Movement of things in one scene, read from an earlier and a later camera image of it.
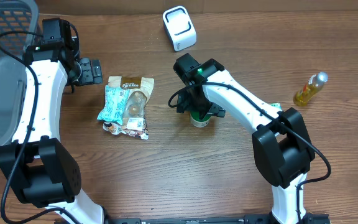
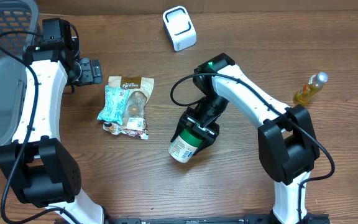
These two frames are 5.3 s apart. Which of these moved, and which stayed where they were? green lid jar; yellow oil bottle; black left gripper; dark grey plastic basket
Moved: green lid jar
Stayed: black left gripper; yellow oil bottle; dark grey plastic basket
